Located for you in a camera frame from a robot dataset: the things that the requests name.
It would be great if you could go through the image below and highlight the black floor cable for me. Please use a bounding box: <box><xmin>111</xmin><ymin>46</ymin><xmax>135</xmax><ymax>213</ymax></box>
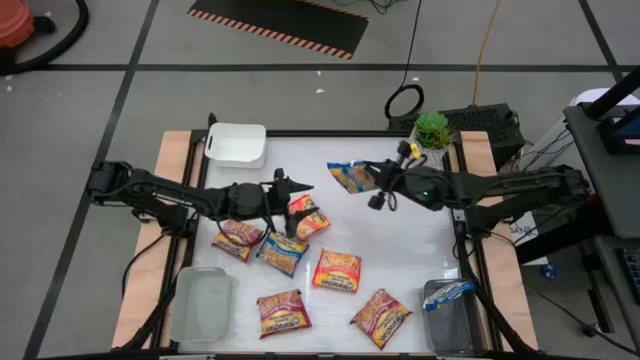
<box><xmin>524</xmin><ymin>284</ymin><xmax>640</xmax><ymax>356</ymax></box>

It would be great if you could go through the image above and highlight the black hanging cable with coil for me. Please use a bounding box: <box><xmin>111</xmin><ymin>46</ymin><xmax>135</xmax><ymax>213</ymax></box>
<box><xmin>383</xmin><ymin>0</ymin><xmax>426</xmax><ymax>121</ymax></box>

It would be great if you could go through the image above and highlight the dark grey plastic bin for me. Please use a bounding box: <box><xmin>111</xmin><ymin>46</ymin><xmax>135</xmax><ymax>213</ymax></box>
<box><xmin>422</xmin><ymin>277</ymin><xmax>486</xmax><ymax>355</ymax></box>

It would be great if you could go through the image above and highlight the black hazard-striped floor mat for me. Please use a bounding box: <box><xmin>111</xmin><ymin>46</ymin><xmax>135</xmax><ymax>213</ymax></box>
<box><xmin>187</xmin><ymin>0</ymin><xmax>370</xmax><ymax>61</ymax></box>

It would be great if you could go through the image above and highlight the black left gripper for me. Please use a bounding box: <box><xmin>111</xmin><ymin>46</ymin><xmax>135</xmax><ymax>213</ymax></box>
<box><xmin>222</xmin><ymin>167</ymin><xmax>321</xmax><ymax>240</ymax></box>

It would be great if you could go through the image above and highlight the white plastic bin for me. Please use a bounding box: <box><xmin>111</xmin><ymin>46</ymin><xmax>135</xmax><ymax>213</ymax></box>
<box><xmin>203</xmin><ymin>122</ymin><xmax>268</xmax><ymax>170</ymax></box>

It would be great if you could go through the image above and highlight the orange shop vacuum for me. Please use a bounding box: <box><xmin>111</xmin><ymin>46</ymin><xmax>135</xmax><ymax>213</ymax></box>
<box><xmin>0</xmin><ymin>0</ymin><xmax>57</xmax><ymax>51</ymax></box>

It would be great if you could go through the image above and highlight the red Maruchan ramen pack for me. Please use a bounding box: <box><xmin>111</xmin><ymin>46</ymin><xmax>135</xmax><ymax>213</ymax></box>
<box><xmin>210</xmin><ymin>218</ymin><xmax>265</xmax><ymax>264</ymax></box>
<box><xmin>349</xmin><ymin>287</ymin><xmax>414</xmax><ymax>350</ymax></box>
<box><xmin>255</xmin><ymin>288</ymin><xmax>313</xmax><ymax>340</ymax></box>

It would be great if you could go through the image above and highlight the black computer case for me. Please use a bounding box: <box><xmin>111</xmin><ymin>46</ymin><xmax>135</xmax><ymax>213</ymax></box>
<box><xmin>387</xmin><ymin>102</ymin><xmax>527</xmax><ymax>169</ymax></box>

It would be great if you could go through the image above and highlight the black metal table frame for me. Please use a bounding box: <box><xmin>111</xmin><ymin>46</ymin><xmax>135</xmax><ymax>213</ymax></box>
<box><xmin>154</xmin><ymin>113</ymin><xmax>501</xmax><ymax>360</ymax></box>

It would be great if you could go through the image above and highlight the yellow hanging cable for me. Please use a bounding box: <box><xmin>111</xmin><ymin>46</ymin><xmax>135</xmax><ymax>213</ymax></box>
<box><xmin>471</xmin><ymin>0</ymin><xmax>502</xmax><ymax>107</ymax></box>

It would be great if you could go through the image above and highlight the black diagonal post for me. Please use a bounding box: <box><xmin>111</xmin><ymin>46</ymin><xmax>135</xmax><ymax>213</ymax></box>
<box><xmin>582</xmin><ymin>64</ymin><xmax>640</xmax><ymax>121</ymax></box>

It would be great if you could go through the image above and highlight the light wooden side board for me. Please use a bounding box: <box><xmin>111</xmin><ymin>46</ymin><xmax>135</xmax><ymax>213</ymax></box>
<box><xmin>457</xmin><ymin>130</ymin><xmax>539</xmax><ymax>351</ymax></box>
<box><xmin>112</xmin><ymin>130</ymin><xmax>206</xmax><ymax>349</ymax></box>

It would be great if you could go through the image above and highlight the black vacuum hose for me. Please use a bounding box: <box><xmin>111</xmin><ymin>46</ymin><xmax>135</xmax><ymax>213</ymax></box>
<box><xmin>0</xmin><ymin>0</ymin><xmax>90</xmax><ymax>76</ymax></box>

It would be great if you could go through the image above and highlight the dark keyboard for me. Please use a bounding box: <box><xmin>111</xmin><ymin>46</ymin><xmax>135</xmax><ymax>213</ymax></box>
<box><xmin>614</xmin><ymin>247</ymin><xmax>640</xmax><ymax>306</ymax></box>

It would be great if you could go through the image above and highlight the white round object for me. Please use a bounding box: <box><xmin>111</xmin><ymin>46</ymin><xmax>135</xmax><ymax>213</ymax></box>
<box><xmin>569</xmin><ymin>87</ymin><xmax>640</xmax><ymax>109</ymax></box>

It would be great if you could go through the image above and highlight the green plant in white pot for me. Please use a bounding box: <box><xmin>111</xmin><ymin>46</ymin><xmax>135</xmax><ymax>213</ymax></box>
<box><xmin>405</xmin><ymin>111</ymin><xmax>456</xmax><ymax>170</ymax></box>

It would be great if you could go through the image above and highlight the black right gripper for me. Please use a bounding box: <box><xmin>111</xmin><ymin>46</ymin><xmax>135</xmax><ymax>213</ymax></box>
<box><xmin>362</xmin><ymin>141</ymin><xmax>454</xmax><ymax>212</ymax></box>

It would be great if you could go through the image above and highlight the blue Maruchan ramen pack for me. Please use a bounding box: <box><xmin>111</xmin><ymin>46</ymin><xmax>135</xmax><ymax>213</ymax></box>
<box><xmin>327</xmin><ymin>159</ymin><xmax>381</xmax><ymax>196</ymax></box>
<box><xmin>256</xmin><ymin>230</ymin><xmax>311</xmax><ymax>279</ymax></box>
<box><xmin>422</xmin><ymin>279</ymin><xmax>477</xmax><ymax>312</ymax></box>

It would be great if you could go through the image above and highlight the dark screen on desk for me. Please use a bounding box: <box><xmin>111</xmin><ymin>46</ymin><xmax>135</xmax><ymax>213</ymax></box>
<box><xmin>595</xmin><ymin>104</ymin><xmax>640</xmax><ymax>155</ymax></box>

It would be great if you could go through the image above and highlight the clear plastic bin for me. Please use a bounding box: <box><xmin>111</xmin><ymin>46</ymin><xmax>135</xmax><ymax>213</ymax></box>
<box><xmin>170</xmin><ymin>265</ymin><xmax>236</xmax><ymax>344</ymax></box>

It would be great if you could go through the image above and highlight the orange Maruchan ramen pack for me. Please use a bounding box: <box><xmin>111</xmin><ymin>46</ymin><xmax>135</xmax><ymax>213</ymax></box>
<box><xmin>311</xmin><ymin>248</ymin><xmax>363</xmax><ymax>294</ymax></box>
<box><xmin>287</xmin><ymin>193</ymin><xmax>332</xmax><ymax>242</ymax></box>

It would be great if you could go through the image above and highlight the grey desk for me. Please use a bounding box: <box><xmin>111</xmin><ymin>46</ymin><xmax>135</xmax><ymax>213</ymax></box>
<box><xmin>563</xmin><ymin>104</ymin><xmax>640</xmax><ymax>241</ymax></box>

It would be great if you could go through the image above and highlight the white paper sheet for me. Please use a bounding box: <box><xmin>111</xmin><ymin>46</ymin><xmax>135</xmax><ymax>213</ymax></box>
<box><xmin>509</xmin><ymin>212</ymin><xmax>540</xmax><ymax>240</ymax></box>

